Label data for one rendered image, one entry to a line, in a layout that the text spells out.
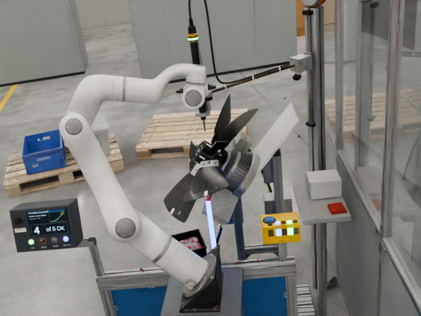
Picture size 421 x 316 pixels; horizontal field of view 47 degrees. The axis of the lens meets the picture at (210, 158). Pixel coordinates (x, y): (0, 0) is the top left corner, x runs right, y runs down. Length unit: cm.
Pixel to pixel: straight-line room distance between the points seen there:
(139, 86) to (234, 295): 87
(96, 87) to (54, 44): 766
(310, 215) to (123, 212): 110
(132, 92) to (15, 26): 774
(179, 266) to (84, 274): 205
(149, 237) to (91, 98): 55
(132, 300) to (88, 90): 107
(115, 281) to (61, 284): 154
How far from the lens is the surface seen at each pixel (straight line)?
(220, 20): 784
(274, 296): 234
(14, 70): 962
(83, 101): 178
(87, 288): 369
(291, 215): 211
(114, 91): 176
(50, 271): 397
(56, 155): 520
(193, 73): 178
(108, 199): 174
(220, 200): 236
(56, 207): 211
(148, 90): 176
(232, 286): 199
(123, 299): 238
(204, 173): 227
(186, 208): 243
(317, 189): 259
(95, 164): 175
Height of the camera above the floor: 222
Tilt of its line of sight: 26 degrees down
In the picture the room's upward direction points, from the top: 7 degrees counter-clockwise
